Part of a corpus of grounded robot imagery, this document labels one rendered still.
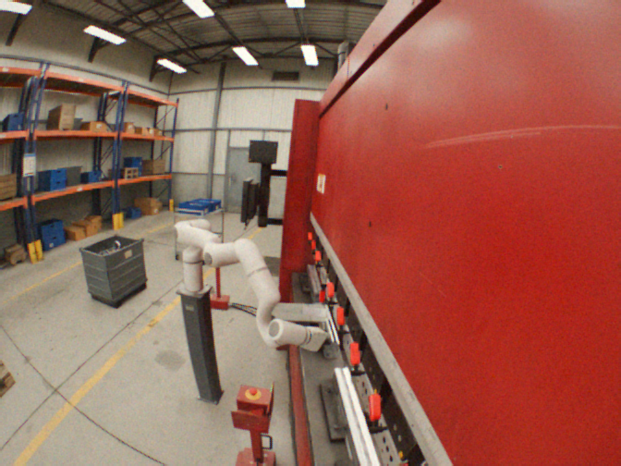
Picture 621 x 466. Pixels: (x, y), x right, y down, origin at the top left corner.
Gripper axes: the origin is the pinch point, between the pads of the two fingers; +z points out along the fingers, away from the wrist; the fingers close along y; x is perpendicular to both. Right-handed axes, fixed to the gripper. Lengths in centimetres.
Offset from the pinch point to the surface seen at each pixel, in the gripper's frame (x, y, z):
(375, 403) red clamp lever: -51, 9, -42
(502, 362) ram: -70, 30, -62
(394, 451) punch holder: -63, 3, -42
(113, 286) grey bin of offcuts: 239, -125, -67
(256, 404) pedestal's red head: -1.4, -39.8, -18.3
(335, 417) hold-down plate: -31.1, -18.5, -9.5
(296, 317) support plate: 26.4, -1.9, 2.1
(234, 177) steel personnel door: 782, 121, 194
